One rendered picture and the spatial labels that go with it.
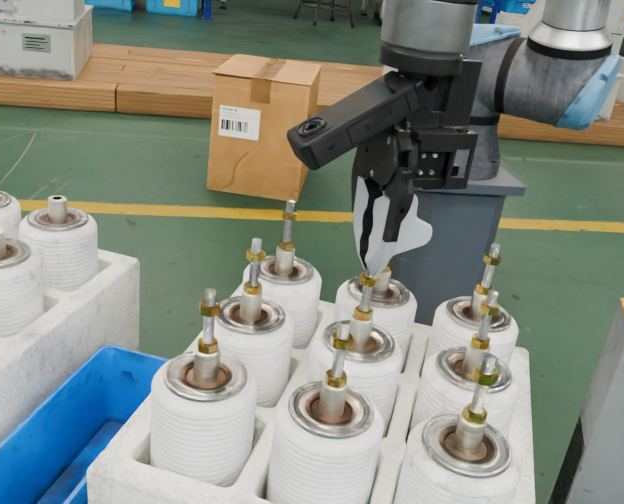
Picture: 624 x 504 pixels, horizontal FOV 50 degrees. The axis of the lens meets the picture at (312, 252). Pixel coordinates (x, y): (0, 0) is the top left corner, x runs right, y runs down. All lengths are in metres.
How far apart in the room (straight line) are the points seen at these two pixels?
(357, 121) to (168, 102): 1.88
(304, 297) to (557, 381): 0.56
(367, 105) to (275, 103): 1.10
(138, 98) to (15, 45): 0.42
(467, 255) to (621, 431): 0.47
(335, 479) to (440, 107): 0.33
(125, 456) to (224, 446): 0.09
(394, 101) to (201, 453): 0.34
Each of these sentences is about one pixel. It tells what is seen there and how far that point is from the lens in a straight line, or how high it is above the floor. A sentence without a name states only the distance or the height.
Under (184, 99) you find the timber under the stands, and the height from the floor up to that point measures 0.06.
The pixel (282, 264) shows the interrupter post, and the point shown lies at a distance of 0.81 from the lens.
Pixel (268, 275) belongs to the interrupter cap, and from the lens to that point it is 0.80.
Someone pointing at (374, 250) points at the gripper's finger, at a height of 0.37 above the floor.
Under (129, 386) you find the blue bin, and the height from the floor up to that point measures 0.07.
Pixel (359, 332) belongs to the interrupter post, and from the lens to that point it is 0.68.
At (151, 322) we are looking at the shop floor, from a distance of 1.18.
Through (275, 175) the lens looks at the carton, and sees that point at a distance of 1.72.
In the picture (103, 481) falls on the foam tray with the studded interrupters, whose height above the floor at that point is 0.17.
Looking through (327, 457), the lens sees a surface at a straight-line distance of 0.58.
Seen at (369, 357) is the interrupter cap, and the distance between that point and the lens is 0.68.
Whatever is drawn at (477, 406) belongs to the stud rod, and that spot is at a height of 0.30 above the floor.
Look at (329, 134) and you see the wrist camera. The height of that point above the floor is 0.48.
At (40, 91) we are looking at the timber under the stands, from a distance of 2.45.
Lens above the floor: 0.62
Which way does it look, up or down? 25 degrees down
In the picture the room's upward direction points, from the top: 7 degrees clockwise
